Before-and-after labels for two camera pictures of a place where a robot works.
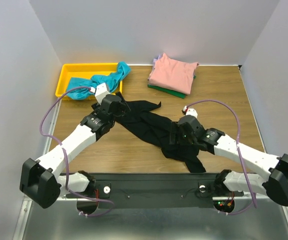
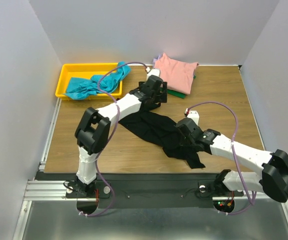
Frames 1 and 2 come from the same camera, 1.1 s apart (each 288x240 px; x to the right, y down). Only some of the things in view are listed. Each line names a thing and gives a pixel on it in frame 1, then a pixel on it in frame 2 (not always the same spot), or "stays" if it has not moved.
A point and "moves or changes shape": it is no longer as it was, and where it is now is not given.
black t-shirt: x=162 y=134 moves or changes shape
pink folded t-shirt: x=173 y=74 stays
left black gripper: x=122 y=108 -> x=162 y=97
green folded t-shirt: x=169 y=92 stays
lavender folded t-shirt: x=159 y=57 stays
